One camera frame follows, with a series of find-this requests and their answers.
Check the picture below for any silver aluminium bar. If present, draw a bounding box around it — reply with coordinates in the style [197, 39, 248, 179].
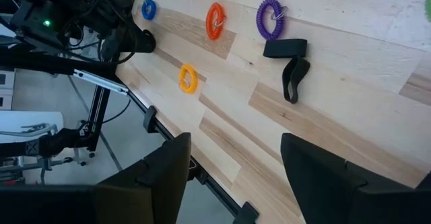
[73, 68, 129, 96]

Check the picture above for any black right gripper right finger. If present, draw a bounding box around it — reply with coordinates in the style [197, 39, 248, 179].
[280, 133, 431, 224]

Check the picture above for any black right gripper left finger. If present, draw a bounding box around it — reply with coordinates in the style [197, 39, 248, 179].
[90, 132, 192, 224]

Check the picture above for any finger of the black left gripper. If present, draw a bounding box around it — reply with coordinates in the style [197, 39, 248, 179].
[133, 28, 157, 53]

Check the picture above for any purple coil wristband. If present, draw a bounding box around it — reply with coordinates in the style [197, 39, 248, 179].
[255, 0, 288, 41]

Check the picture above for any blue coil wristband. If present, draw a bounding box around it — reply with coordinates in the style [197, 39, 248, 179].
[141, 0, 158, 21]

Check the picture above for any orange coil wristband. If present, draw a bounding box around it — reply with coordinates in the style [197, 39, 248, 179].
[205, 2, 226, 41]

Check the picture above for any black table edge bracket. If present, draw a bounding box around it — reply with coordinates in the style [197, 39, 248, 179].
[142, 105, 158, 134]
[232, 200, 260, 224]

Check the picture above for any black aluminium table frame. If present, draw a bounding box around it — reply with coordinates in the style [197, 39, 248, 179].
[80, 71, 243, 224]

